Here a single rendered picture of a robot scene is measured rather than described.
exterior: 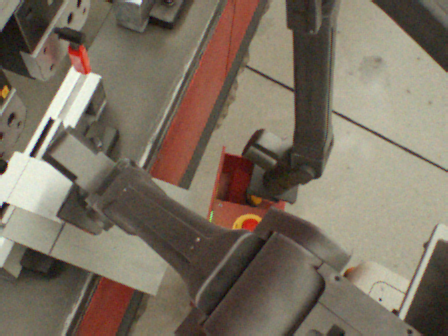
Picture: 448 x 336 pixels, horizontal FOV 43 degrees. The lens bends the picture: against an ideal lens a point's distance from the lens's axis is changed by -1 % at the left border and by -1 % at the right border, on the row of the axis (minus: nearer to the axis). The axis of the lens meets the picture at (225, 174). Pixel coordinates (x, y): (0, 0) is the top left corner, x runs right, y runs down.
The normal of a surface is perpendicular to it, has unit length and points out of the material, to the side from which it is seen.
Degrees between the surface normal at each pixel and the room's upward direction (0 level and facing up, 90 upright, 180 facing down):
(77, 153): 26
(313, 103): 82
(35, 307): 0
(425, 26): 80
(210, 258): 56
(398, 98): 0
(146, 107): 0
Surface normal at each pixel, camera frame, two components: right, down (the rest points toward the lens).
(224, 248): -0.67, -0.61
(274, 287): -0.29, -0.39
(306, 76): -0.44, 0.77
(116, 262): 0.07, -0.36
